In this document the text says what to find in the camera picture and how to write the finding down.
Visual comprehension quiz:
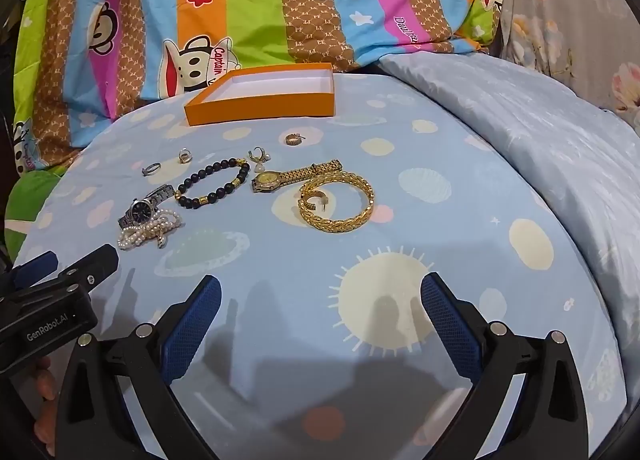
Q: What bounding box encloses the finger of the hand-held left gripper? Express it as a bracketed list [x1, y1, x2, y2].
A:
[56, 243, 120, 297]
[0, 251, 59, 297]

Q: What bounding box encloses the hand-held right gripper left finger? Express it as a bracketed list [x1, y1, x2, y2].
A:
[54, 274, 223, 460]

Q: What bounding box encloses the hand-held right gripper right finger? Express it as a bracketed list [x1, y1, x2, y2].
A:
[419, 271, 593, 460]

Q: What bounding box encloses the white pearl bracelet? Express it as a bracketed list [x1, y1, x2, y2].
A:
[117, 208, 184, 250]

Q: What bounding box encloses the silver wrist watch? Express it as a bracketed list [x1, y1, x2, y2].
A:
[118, 183, 175, 230]

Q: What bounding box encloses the gold chain bangle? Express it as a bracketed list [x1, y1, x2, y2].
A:
[298, 170, 375, 232]

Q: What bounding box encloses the black bead bracelet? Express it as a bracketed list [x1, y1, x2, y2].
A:
[174, 157, 251, 209]

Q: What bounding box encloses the gold wrist watch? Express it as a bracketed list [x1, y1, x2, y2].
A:
[251, 159, 344, 194]

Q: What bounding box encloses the gold hoop earring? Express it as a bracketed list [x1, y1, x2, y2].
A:
[301, 189, 329, 214]

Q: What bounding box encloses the gold pearl earring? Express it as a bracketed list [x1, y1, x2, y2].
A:
[248, 146, 274, 172]

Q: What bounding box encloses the orange cardboard box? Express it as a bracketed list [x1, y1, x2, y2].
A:
[183, 63, 335, 127]

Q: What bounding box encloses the person's left hand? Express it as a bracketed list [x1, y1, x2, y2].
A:
[30, 356, 59, 449]

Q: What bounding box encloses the light blue spotted bed sheet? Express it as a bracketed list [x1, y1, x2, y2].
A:
[10, 69, 629, 460]

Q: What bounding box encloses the pale blue quilt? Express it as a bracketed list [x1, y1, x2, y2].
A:
[377, 50, 640, 391]

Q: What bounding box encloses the colourful cartoon pillow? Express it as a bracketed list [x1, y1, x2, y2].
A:
[12, 0, 502, 177]

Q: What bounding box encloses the floral grey pillow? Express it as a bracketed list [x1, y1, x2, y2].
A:
[494, 0, 640, 137]

